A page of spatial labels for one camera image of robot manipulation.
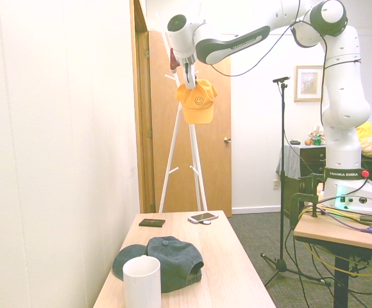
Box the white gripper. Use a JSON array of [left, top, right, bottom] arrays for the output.
[[174, 54, 198, 90]]

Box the yellow smiley baseball cap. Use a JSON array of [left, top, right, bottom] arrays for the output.
[[175, 79, 219, 125]]

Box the dark blue baseball cap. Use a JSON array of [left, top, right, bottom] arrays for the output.
[[112, 235, 205, 294]]

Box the white wooden coat rack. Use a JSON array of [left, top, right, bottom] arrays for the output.
[[155, 11, 209, 213]]

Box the wooden door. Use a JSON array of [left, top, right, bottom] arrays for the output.
[[147, 30, 233, 213]]

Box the black tripod stand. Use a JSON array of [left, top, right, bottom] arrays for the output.
[[260, 81, 332, 288]]

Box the grey cloth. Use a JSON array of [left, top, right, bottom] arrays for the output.
[[275, 143, 303, 179]]

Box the white smartphone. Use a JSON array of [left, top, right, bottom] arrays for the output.
[[187, 212, 220, 224]]

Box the dark wooden dresser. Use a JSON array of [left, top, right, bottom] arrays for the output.
[[283, 146, 372, 223]]

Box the white baseboard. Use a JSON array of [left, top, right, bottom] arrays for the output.
[[232, 205, 285, 216]]

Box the black metal clamp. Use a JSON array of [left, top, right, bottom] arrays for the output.
[[289, 173, 325, 230]]

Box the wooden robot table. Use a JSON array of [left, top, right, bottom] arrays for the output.
[[293, 185, 372, 308]]

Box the white mug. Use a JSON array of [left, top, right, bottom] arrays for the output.
[[123, 255, 162, 308]]

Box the red wrist camera mount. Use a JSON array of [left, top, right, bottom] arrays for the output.
[[169, 47, 180, 72]]

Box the wooden door frame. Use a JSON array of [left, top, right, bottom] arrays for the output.
[[130, 0, 156, 214]]

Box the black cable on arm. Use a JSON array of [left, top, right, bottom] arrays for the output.
[[209, 0, 362, 78]]

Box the framed wall picture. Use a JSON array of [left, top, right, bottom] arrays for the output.
[[294, 65, 325, 103]]

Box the purple cable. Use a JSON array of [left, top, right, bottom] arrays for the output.
[[320, 210, 372, 232]]

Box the yellow cable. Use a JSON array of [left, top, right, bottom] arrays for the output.
[[296, 205, 372, 291]]

